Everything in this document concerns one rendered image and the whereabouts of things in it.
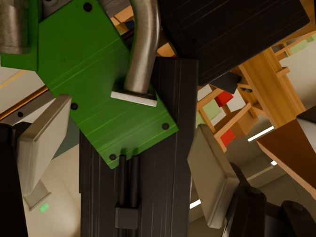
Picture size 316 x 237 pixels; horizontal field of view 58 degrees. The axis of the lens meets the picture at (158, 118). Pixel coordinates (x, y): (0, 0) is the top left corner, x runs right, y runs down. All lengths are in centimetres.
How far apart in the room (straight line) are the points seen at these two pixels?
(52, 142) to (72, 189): 1072
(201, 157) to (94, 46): 23
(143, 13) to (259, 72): 88
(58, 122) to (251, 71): 103
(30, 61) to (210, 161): 28
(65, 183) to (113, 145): 1051
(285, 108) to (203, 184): 104
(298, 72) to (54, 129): 984
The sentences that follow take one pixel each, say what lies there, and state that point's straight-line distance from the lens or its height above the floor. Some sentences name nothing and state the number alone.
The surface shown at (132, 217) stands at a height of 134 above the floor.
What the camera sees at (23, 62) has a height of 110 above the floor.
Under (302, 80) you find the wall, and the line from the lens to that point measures 1000.
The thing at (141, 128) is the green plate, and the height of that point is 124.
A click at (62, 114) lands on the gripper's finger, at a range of 17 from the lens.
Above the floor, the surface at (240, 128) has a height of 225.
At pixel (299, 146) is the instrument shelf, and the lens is 78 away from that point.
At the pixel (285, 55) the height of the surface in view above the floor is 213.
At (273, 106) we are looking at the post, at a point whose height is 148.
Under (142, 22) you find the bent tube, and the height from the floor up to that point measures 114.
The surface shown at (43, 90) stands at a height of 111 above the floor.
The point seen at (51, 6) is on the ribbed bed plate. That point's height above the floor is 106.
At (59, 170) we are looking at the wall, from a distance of 1082.
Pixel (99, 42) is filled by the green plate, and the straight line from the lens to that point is 37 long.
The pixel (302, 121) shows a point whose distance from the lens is 46.
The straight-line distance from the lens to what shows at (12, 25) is 35.
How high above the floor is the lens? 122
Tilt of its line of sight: 4 degrees up
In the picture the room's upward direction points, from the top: 149 degrees clockwise
